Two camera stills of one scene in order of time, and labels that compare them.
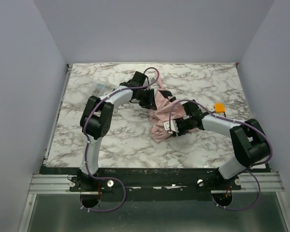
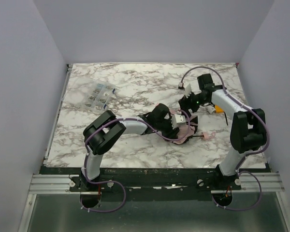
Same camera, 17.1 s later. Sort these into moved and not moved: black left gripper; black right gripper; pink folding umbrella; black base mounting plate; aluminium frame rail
Moved: pink folding umbrella; black right gripper; black left gripper
Not moved: aluminium frame rail; black base mounting plate
